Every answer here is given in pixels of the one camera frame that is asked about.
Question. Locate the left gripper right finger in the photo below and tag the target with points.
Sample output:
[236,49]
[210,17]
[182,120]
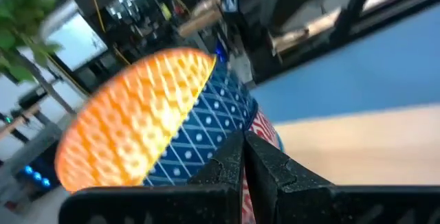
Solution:
[309,203]

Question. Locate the blue table mat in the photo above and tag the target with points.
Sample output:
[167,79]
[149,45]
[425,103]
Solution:
[361,76]

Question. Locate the green leafy plant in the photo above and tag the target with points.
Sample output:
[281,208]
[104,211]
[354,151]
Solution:
[20,7]

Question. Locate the blue-striped-inside red-outside ceramic bowl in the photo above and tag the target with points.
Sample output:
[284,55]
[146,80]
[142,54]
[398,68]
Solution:
[264,128]

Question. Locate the black metal table frame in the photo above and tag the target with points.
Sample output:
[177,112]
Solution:
[292,62]

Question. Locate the orange-inside blue-outside ceramic bowl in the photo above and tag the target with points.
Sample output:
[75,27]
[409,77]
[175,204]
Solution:
[213,114]

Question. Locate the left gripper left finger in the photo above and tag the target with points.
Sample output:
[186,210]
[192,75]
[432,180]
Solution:
[154,205]

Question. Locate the red-orange dotted ceramic bowl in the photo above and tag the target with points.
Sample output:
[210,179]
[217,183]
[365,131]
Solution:
[130,121]

